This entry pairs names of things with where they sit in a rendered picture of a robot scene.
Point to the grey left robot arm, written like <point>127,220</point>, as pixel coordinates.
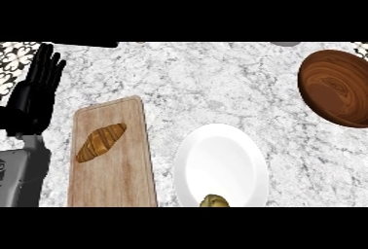
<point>19,175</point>

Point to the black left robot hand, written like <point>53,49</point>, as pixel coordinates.
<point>32,94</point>

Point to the grey round object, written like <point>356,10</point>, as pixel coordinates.
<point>285,43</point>

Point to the white plate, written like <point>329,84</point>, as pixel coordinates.
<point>220,165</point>

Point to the yellow-green pear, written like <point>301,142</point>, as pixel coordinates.
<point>214,201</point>

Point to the brown wooden bowl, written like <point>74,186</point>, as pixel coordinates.
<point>337,87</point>

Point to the pale wooden cutting board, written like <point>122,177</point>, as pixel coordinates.
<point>112,155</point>

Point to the brown croissant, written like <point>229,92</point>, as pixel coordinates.
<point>100,142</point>

